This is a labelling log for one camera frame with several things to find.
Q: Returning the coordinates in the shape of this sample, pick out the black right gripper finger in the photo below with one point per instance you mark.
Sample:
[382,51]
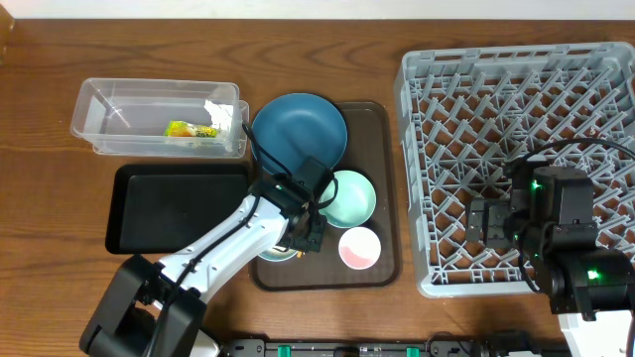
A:
[475,230]
[480,207]

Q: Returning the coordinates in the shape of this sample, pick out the white tissue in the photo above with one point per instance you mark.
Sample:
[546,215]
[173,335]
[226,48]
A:
[221,118]

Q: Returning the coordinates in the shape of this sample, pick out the grey dishwasher rack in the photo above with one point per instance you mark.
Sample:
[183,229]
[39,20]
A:
[463,114]

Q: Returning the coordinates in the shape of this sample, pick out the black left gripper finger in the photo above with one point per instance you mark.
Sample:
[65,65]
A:
[313,238]
[295,241]

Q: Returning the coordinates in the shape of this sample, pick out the light blue bowl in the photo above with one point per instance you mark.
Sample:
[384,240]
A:
[278,254]

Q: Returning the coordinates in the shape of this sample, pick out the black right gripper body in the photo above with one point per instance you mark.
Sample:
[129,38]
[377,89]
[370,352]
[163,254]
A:
[535,239]

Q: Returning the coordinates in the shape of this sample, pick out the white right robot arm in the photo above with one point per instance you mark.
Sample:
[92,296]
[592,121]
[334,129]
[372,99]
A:
[575,282]

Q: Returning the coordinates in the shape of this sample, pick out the yellow snack wrapper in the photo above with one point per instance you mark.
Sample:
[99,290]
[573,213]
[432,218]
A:
[186,129]

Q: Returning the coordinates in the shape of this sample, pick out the dark blue plate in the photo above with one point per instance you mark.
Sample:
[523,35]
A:
[298,126]

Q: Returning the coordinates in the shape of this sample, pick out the clear plastic bin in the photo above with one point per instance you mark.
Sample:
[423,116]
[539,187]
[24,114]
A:
[128,117]

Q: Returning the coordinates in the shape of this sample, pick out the brown serving tray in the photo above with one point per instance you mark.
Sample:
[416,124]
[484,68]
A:
[368,152]

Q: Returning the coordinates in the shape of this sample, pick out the white pink cup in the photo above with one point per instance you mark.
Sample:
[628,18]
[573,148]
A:
[359,248]

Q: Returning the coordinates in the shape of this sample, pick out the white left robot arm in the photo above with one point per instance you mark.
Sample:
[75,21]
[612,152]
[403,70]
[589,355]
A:
[156,309]

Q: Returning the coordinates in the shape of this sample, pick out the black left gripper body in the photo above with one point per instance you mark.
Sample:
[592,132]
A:
[321,220]

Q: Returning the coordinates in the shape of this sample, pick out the mint green bowl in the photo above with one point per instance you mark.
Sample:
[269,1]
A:
[354,202]

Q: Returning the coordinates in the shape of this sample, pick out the black plastic tray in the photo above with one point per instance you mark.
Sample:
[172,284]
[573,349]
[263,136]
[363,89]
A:
[162,208]

